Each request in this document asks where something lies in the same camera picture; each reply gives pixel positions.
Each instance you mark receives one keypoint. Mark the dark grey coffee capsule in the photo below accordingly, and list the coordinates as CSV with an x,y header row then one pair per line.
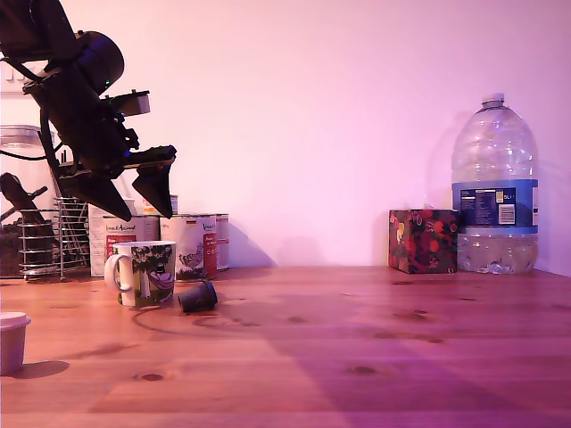
x,y
197,298

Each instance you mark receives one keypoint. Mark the white coffee capsule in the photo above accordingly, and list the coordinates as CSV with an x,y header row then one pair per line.
x,y
11,343

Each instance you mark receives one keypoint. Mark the small can with orange label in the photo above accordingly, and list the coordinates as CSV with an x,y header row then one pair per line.
x,y
175,205

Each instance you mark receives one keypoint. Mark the large can with red label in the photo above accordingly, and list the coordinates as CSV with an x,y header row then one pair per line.
x,y
129,229
222,243

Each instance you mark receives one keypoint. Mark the large can with chicken print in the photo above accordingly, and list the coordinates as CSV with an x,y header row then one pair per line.
x,y
189,245

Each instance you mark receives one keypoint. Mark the dark wooden utensil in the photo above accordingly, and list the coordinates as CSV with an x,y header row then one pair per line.
x,y
18,196

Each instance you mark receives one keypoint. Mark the white mug with garden print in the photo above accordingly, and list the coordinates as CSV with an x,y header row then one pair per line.
x,y
149,272

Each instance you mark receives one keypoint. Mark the floral tissue box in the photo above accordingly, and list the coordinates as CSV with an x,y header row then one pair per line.
x,y
424,241

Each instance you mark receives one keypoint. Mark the large clear water bottle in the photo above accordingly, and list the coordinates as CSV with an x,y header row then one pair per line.
x,y
495,178

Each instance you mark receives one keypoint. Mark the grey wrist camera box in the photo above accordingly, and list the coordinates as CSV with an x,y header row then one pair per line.
x,y
138,103

